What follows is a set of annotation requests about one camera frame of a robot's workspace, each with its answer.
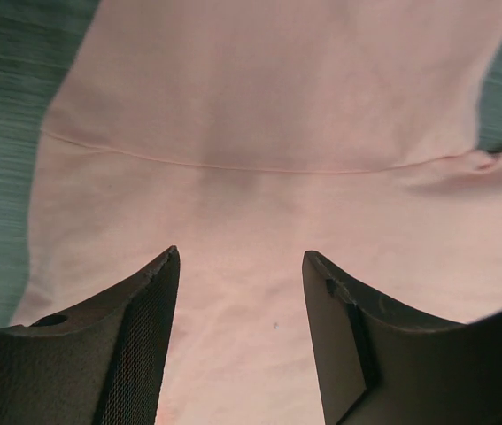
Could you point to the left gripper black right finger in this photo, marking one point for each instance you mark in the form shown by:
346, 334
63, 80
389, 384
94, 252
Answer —
379, 361

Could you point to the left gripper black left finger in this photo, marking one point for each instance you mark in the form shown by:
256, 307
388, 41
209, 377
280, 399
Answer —
98, 362

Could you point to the salmon pink t shirt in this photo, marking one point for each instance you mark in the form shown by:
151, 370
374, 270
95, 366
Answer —
246, 133

